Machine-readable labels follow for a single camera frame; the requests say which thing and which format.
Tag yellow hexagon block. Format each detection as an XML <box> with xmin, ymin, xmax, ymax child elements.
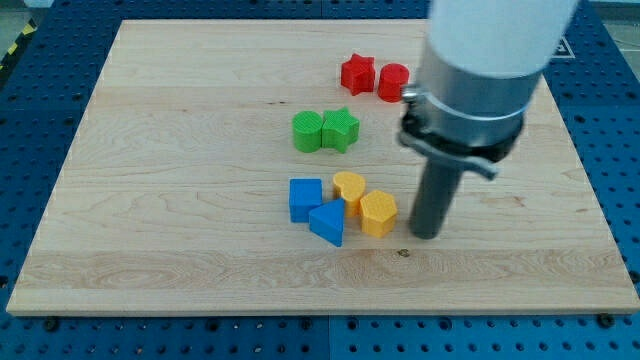
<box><xmin>360</xmin><ymin>190</ymin><xmax>398</xmax><ymax>238</ymax></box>

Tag blue triangle block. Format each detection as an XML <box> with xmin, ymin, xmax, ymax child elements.
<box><xmin>309</xmin><ymin>199</ymin><xmax>345</xmax><ymax>247</ymax></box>

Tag green cylinder block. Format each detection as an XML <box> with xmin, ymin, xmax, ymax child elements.
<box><xmin>292</xmin><ymin>111</ymin><xmax>323</xmax><ymax>153</ymax></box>

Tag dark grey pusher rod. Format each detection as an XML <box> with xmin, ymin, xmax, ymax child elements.
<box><xmin>409</xmin><ymin>160</ymin><xmax>463</xmax><ymax>239</ymax></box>

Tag red star block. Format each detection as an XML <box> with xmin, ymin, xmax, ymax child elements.
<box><xmin>340</xmin><ymin>53</ymin><xmax>376</xmax><ymax>96</ymax></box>

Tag black clamp mount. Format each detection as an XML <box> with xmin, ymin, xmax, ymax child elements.
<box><xmin>397</xmin><ymin>85</ymin><xmax>524</xmax><ymax>180</ymax></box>

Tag yellow heart block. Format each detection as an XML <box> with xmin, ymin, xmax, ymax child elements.
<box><xmin>332</xmin><ymin>171</ymin><xmax>366</xmax><ymax>217</ymax></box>

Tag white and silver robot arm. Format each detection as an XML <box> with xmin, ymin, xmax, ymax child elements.
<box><xmin>398</xmin><ymin>0</ymin><xmax>578</xmax><ymax>239</ymax></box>

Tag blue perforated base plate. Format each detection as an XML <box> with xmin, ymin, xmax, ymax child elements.
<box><xmin>1</xmin><ymin>1</ymin><xmax>639</xmax><ymax>359</ymax></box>

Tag blue cube block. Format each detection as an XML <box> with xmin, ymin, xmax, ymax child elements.
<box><xmin>289</xmin><ymin>178</ymin><xmax>323</xmax><ymax>223</ymax></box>

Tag red cylinder block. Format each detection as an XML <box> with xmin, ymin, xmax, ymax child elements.
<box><xmin>377</xmin><ymin>63</ymin><xmax>410</xmax><ymax>103</ymax></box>

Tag green star block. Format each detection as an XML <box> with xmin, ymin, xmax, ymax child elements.
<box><xmin>321</xmin><ymin>107</ymin><xmax>360</xmax><ymax>153</ymax></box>

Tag wooden board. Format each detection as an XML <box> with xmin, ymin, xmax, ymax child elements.
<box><xmin>7</xmin><ymin>20</ymin><xmax>639</xmax><ymax>316</ymax></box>

